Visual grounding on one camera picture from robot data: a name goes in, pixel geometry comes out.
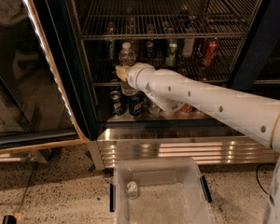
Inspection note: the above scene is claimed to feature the white can middle shelf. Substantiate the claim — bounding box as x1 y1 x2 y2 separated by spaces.
182 38 195 58

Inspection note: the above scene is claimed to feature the blue Pepsi can left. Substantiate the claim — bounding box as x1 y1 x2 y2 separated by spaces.
109 91 124 116

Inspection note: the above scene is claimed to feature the green bottle middle shelf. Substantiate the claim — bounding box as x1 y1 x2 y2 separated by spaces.
105 21 116 60

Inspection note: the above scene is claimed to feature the wire fridge shelf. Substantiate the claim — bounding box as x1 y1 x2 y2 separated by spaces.
91 37 244 88
81 0 261 40

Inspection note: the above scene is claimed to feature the white green soda can left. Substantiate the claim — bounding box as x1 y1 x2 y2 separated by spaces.
148 100 161 115

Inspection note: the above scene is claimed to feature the blue Pepsi can right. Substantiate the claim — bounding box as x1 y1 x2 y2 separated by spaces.
128 93 143 117

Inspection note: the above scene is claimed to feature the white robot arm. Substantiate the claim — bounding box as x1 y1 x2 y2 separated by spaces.
116 63 280 224

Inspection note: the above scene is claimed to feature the upper wire fridge shelf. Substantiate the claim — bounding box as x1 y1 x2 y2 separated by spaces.
81 0 261 40

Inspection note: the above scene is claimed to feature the orange soda can left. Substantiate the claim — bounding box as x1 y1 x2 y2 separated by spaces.
180 104 193 114

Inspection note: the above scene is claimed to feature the green soda can middle shelf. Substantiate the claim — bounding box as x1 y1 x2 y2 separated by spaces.
165 39 178 67

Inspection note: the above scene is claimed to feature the black round object on floor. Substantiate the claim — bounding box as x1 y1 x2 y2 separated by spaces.
2 215 17 224

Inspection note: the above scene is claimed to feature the stainless steel fridge base grille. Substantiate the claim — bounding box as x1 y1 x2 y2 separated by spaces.
87 126 279 170

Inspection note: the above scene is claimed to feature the blue pepsi can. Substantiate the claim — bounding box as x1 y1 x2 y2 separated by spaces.
128 93 143 117
109 91 124 116

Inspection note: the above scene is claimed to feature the middle wire fridge shelf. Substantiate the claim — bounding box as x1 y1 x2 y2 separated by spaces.
91 37 244 88

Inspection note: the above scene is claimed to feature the glass fridge door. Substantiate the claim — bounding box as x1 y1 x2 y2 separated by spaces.
0 0 87 155

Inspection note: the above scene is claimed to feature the clear plastic water bottle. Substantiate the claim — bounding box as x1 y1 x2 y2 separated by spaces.
119 42 136 96

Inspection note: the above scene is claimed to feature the red soda can middle shelf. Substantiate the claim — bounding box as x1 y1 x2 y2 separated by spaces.
202 37 220 66

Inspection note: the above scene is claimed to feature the small clear cup in bin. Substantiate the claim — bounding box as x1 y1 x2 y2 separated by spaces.
126 181 138 200

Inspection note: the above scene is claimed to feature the clear plastic storage bin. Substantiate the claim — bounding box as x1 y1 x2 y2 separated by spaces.
110 158 215 224

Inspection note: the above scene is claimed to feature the blue Pepsi can middle shelf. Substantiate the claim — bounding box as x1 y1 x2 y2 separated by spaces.
145 40 156 59

